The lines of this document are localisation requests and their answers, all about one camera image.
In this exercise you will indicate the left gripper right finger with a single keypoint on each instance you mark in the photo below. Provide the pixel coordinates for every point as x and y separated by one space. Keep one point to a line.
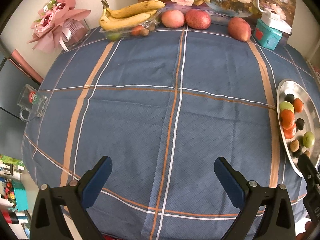
248 196

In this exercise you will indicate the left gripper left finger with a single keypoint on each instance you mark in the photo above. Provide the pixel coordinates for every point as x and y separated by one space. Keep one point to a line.
77 196

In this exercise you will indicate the brown kiwi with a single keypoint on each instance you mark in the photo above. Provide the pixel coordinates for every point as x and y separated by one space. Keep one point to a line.
294 145
307 153

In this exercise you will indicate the dark plum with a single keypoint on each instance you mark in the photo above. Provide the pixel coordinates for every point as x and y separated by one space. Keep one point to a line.
297 153
300 123
290 98

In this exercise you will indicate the small green mango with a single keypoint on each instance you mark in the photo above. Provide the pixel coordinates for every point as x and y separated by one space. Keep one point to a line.
308 139

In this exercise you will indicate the lone orange tangerine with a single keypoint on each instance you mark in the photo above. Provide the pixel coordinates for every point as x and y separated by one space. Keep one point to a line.
287 119

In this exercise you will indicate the orange tangerine with stem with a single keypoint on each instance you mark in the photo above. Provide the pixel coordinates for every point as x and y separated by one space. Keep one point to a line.
298 105

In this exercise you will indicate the large green mango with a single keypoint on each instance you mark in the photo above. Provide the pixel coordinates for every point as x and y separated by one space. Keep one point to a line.
286 105

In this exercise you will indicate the person's hand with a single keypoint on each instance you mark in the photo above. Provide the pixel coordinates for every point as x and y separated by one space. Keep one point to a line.
309 226

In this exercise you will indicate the clear glass mug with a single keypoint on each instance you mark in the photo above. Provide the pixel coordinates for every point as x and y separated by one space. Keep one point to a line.
32 103

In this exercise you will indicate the blue plaid tablecloth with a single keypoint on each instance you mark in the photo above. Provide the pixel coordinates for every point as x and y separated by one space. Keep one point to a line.
163 108

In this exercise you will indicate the teal house-shaped box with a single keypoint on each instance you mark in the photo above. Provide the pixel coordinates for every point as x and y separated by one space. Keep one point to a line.
266 36

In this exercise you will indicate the white power strip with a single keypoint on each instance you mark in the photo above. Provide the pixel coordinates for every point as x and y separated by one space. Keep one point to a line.
273 20

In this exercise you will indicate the red apple right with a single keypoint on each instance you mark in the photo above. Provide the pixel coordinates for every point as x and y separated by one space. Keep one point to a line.
239 29

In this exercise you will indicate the red apple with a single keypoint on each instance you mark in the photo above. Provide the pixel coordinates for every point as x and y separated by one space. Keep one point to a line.
198 19
239 29

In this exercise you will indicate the pink flower bouquet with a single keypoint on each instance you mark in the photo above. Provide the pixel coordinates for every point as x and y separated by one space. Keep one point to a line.
59 24

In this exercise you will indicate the clear plastic fruit tray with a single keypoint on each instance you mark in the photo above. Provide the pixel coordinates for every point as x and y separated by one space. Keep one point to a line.
142 29

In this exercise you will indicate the red apple middle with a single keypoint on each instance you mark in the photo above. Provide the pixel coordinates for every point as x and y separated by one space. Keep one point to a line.
198 19

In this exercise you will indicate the yellow banana bunch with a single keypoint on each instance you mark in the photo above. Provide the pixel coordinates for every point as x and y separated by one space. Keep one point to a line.
128 16

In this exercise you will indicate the pale pink apple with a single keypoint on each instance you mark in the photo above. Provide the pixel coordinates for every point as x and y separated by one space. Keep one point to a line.
173 19

